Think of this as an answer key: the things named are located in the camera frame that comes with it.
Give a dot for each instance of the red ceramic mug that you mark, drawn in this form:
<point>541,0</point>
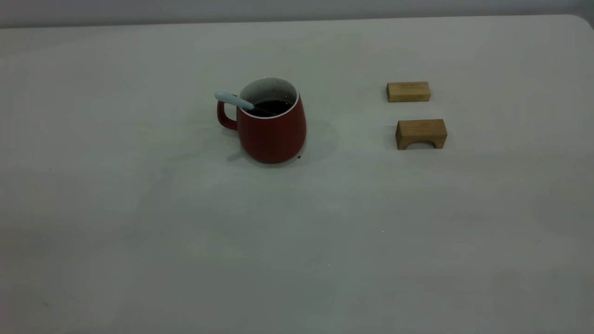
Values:
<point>271,139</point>

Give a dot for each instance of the arched wooden block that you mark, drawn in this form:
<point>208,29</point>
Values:
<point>420,127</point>

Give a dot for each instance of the flat rectangular wooden block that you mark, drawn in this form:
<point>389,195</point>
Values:
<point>408,92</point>

